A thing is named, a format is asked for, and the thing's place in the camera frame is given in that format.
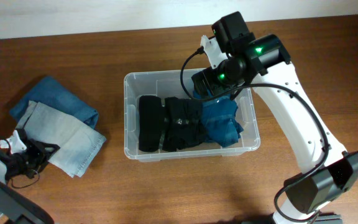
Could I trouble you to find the light grey jeans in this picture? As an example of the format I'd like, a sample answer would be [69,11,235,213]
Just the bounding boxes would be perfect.
[16,101,106,177]

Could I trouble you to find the blue taped cloth bundle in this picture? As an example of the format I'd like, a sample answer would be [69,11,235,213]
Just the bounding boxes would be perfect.
[191,95,244,147]

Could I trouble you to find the small black taped cloth bundle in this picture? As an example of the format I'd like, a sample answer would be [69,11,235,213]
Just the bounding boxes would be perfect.
[162,97,208,152]

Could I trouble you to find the dark blue jeans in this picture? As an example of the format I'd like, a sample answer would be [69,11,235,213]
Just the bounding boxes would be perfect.
[9,76,99,128]

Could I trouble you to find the large black taped cloth bundle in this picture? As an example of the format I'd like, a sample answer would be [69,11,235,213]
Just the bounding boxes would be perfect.
[139,95,165,152]

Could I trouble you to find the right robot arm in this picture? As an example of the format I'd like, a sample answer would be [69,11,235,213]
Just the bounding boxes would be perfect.
[192,12,358,223]

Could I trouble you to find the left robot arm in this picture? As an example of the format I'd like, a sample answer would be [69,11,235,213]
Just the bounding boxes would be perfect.
[0,139,60,223]

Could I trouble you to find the clear plastic storage bin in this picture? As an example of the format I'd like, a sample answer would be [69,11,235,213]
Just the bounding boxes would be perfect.
[124,70,260,162]

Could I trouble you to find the left black cable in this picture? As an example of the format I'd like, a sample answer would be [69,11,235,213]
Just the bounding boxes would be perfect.
[7,169,42,190]

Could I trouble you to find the black cable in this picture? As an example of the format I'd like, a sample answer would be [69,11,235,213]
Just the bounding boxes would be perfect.
[7,169,42,190]
[180,46,331,222]

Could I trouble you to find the right black cable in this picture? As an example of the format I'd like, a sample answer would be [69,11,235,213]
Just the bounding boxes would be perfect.
[180,46,331,222]

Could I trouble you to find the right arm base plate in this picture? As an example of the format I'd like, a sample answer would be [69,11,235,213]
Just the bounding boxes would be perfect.
[313,214,343,224]

